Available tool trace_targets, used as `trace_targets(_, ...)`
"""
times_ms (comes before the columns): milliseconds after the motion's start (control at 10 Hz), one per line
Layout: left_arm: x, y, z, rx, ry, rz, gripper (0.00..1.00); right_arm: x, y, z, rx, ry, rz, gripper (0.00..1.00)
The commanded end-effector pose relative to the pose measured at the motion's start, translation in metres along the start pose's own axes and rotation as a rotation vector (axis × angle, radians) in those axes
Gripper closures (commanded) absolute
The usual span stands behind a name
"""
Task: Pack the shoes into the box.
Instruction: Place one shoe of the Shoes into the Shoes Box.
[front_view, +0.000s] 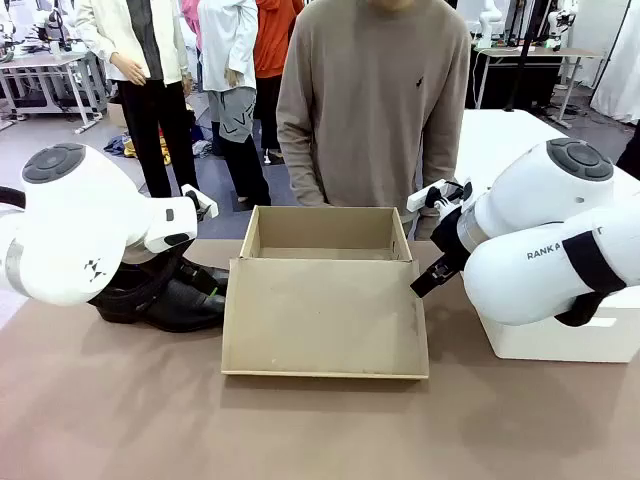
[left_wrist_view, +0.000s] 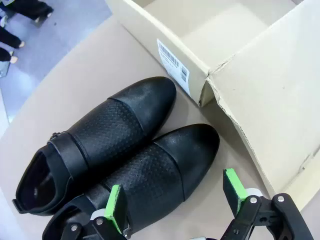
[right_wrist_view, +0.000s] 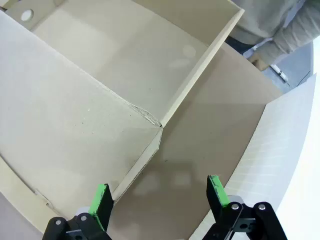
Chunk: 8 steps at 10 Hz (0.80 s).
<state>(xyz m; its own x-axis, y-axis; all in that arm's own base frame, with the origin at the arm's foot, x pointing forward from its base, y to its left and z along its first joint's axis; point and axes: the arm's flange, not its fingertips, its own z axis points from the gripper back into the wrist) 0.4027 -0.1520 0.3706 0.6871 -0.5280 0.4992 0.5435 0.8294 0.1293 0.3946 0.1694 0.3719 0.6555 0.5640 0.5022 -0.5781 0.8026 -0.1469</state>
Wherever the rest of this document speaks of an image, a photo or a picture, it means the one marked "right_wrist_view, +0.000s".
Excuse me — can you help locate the person's left forearm beige sleeve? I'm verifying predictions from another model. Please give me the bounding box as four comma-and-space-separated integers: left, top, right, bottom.
254, 13, 320, 66

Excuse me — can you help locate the person's left hand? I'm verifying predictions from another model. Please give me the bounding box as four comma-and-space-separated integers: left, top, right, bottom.
248, 53, 271, 73

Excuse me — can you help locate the person in beige sweater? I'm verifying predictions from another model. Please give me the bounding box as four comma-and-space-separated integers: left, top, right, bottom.
226, 0, 320, 57

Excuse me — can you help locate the white table foot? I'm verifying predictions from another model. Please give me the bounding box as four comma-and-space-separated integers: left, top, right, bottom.
271, 64, 290, 82

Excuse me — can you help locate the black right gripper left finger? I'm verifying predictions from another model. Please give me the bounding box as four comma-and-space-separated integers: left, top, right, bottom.
42, 183, 115, 240

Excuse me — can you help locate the brown cardboard shoe box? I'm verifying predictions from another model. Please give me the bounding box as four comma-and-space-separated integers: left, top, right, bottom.
0, 0, 245, 227

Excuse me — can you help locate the white plastic bin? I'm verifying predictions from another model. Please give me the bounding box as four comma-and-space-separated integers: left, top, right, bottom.
188, 73, 318, 240

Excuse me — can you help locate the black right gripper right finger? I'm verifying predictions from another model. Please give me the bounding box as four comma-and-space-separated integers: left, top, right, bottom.
203, 174, 287, 240

